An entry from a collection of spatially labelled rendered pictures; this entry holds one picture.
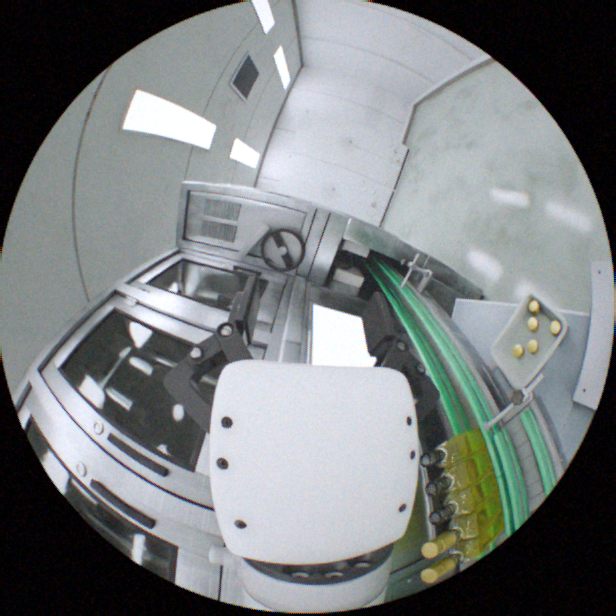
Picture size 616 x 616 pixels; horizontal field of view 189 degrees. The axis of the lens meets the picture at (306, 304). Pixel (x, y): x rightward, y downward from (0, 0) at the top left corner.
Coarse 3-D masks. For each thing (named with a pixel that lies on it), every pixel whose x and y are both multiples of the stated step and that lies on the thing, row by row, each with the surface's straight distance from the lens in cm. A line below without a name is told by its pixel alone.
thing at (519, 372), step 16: (528, 304) 67; (544, 304) 61; (512, 320) 63; (544, 320) 68; (560, 320) 60; (512, 336) 69; (528, 336) 68; (544, 336) 67; (560, 336) 59; (496, 352) 65; (512, 352) 69; (528, 352) 67; (544, 352) 66; (512, 368) 68; (528, 368) 67; (512, 384) 60
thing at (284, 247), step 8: (272, 232) 87; (280, 232) 91; (288, 232) 86; (264, 240) 89; (272, 240) 92; (280, 240) 88; (288, 240) 91; (296, 240) 91; (272, 248) 93; (280, 248) 88; (288, 248) 92; (296, 248) 92; (304, 248) 87; (264, 256) 91; (272, 256) 95; (280, 256) 94; (288, 256) 89; (296, 256) 93; (304, 256) 89; (280, 264) 95; (288, 264) 90; (296, 264) 90
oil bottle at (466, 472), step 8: (472, 456) 45; (480, 456) 47; (488, 456) 51; (456, 464) 41; (464, 464) 41; (472, 464) 44; (480, 464) 47; (488, 464) 50; (448, 472) 41; (456, 472) 40; (464, 472) 41; (472, 472) 43; (480, 472) 46; (456, 480) 40; (464, 480) 41; (472, 480) 43; (456, 488) 41
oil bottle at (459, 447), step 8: (472, 432) 48; (480, 432) 51; (448, 440) 41; (456, 440) 42; (464, 440) 44; (472, 440) 47; (480, 440) 50; (448, 448) 41; (456, 448) 41; (464, 448) 43; (472, 448) 46; (480, 448) 49; (448, 456) 41; (456, 456) 41; (464, 456) 42; (440, 464) 42; (448, 464) 42
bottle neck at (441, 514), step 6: (450, 504) 40; (456, 504) 41; (438, 510) 38; (444, 510) 38; (450, 510) 39; (456, 510) 41; (432, 516) 39; (438, 516) 40; (444, 516) 38; (450, 516) 40; (432, 522) 39; (438, 522) 38
